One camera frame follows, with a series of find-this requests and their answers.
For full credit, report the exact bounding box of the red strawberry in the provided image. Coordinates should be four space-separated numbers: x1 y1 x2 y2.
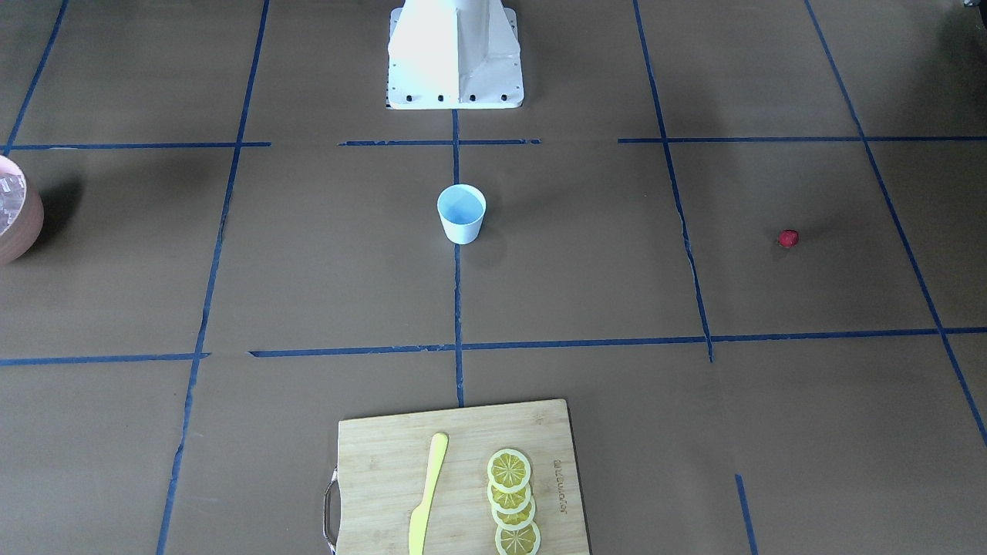
776 229 800 249

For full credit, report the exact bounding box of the light blue plastic cup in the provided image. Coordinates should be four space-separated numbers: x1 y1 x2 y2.
436 183 487 245

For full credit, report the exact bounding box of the pile of clear ice cubes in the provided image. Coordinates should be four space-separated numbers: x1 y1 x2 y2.
0 173 27 234

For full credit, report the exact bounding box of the lemon slice top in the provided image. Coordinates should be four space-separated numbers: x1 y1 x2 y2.
487 449 532 494

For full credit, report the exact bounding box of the lemon slice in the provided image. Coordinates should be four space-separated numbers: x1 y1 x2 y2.
490 498 537 531
487 449 532 494
494 521 541 555
487 482 532 514

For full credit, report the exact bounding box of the yellow plastic knife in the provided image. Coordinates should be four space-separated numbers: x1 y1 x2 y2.
406 432 449 554

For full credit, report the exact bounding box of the bamboo cutting board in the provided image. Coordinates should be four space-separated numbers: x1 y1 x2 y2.
323 399 590 554

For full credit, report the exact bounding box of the lemon slice bottom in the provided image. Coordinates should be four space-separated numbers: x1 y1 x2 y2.
494 521 541 555

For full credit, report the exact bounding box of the pink bowl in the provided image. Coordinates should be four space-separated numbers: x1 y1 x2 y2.
1 156 45 266

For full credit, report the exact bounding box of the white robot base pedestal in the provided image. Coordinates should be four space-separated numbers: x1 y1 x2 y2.
386 1 525 110

